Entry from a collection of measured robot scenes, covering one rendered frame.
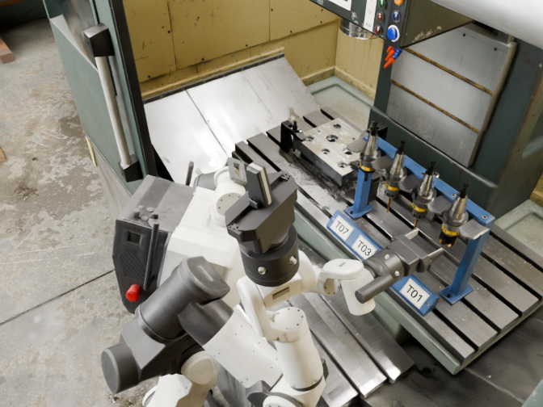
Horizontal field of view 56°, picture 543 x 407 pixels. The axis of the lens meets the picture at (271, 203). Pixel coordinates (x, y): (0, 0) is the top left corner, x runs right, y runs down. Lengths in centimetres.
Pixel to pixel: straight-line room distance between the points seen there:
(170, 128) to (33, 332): 121
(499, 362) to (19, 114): 369
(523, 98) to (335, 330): 100
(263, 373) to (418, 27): 83
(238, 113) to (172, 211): 148
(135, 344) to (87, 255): 175
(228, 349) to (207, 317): 7
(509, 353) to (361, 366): 45
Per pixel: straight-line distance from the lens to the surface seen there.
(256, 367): 99
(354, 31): 158
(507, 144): 205
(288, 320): 89
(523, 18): 45
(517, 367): 174
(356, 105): 300
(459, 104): 206
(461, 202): 139
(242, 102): 262
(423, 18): 128
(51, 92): 456
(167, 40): 247
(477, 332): 162
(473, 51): 196
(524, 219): 249
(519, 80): 194
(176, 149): 241
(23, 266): 313
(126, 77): 155
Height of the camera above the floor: 218
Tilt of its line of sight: 44 degrees down
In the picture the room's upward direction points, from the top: straight up
